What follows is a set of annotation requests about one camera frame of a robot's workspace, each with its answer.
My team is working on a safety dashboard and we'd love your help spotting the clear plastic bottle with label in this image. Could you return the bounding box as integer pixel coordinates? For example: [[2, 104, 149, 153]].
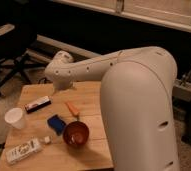
[[6, 136, 51, 164]]

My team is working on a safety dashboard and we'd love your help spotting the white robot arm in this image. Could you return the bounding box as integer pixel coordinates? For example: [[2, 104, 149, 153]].
[[45, 46, 180, 171]]

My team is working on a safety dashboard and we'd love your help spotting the orange marker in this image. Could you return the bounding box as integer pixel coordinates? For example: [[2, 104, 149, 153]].
[[66, 102, 80, 117]]

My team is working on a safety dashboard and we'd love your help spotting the red bowl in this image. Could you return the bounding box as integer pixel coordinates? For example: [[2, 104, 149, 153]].
[[63, 121, 89, 148]]

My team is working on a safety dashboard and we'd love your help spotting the black and white eraser box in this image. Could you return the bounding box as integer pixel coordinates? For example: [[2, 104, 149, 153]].
[[25, 96, 51, 113]]

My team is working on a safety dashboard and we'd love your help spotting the blue sponge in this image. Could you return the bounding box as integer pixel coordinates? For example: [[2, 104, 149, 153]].
[[47, 115, 66, 135]]

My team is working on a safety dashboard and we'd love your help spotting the white paper cup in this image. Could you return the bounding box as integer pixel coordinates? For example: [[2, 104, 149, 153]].
[[4, 107, 26, 129]]

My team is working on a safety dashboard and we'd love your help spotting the black office chair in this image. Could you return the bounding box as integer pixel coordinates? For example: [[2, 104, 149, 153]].
[[0, 0, 44, 96]]

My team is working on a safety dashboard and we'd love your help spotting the metal rail beam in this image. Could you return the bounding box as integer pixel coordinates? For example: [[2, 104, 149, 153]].
[[26, 34, 191, 103]]

